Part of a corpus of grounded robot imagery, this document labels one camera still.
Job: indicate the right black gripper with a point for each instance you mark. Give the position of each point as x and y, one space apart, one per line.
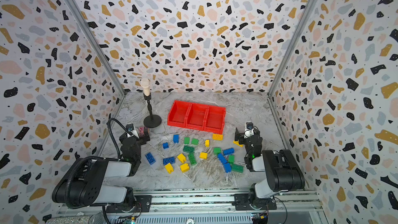
241 137

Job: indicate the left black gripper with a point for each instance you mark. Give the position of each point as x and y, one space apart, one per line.
144 140

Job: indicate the yellow long lego brick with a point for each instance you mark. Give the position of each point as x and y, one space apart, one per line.
217 137

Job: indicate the yellow square brick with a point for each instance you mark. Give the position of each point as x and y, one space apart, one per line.
203 155

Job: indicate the yellow brick mid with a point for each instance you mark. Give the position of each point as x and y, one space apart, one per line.
181 157

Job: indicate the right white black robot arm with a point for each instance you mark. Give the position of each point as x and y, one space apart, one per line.
282 173

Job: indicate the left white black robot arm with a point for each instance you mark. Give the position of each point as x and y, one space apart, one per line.
83 184

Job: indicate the colourful small card box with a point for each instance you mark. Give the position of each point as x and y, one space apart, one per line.
141 131

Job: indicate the blue brick far left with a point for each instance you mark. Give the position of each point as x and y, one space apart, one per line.
150 158

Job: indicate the blue long brick right upper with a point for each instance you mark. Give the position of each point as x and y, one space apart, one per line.
228 151

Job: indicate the blue long brick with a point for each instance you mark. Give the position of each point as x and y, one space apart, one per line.
168 160
228 151

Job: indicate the dark green long brick right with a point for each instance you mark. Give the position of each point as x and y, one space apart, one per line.
237 168

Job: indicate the dark green long brick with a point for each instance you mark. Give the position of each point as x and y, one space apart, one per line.
237 168
188 149

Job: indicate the small blue brick left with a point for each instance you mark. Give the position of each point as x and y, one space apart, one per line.
165 145

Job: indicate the small blue brick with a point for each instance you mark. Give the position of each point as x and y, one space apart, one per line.
176 138
165 145

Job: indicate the blue long brick right diagonal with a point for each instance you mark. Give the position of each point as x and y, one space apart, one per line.
222 159

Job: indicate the microphone on black stand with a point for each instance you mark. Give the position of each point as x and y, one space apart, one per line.
151 121

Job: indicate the blue square brick right lower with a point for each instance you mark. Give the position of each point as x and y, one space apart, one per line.
227 167

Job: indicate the blue long brick lower left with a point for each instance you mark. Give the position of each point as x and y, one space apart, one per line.
168 160

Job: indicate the green square brick centre right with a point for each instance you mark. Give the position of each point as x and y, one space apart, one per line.
217 151

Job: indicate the small blue brick upper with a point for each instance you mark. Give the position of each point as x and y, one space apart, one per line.
176 138

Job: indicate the right red bin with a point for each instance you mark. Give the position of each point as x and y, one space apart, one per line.
215 120

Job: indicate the red bin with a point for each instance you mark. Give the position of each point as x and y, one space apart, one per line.
215 120
197 116
178 113

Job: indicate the dark green long brick upper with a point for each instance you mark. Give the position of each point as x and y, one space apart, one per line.
188 149

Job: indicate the left red bin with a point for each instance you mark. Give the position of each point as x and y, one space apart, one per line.
178 113

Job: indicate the green long brick lower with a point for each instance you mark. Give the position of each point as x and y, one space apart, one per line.
192 159

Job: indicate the middle red bin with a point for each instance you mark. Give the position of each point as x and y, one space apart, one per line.
197 116

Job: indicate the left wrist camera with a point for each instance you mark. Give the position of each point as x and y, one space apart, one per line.
131 131

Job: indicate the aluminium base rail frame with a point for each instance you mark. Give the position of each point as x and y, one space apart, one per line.
219 206

